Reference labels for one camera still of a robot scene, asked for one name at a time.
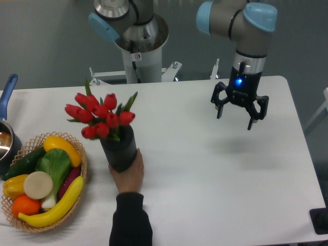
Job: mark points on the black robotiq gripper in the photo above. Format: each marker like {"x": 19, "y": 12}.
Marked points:
{"x": 243, "y": 88}

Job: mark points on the dark grey ribbed vase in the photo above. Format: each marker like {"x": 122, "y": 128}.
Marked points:
{"x": 120, "y": 154}

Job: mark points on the red tulip bouquet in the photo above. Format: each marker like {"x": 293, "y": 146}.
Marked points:
{"x": 104, "y": 118}

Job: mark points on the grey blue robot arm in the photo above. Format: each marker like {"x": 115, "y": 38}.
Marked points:
{"x": 250, "y": 24}

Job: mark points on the black sleeved forearm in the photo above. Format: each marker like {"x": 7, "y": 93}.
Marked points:
{"x": 130, "y": 224}

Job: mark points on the bare human hand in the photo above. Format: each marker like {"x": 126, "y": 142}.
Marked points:
{"x": 131, "y": 179}

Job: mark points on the black device at edge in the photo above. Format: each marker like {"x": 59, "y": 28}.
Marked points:
{"x": 319, "y": 220}

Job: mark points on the purple sweet potato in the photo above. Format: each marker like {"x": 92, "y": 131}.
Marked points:
{"x": 74, "y": 173}

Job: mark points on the yellow squash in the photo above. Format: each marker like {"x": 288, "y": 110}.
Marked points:
{"x": 56, "y": 142}

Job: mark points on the green bok choy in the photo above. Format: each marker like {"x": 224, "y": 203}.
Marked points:
{"x": 57, "y": 164}

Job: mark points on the woven wicker basket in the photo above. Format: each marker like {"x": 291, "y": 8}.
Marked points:
{"x": 26, "y": 149}

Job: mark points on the beige round disc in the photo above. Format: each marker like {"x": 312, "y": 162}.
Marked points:
{"x": 38, "y": 185}

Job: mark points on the green cucumber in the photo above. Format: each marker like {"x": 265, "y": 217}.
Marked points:
{"x": 25, "y": 165}

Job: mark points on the yellow banana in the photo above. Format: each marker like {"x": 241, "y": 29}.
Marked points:
{"x": 56, "y": 213}

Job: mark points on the orange fruit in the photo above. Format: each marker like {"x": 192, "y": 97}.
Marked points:
{"x": 25, "y": 205}

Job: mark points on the yellow bell pepper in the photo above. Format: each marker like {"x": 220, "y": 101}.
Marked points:
{"x": 14, "y": 187}

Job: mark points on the white frame at right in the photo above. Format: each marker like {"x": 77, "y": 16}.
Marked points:
{"x": 319, "y": 115}

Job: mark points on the blue handled saucepan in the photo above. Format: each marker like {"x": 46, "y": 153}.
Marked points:
{"x": 10, "y": 142}

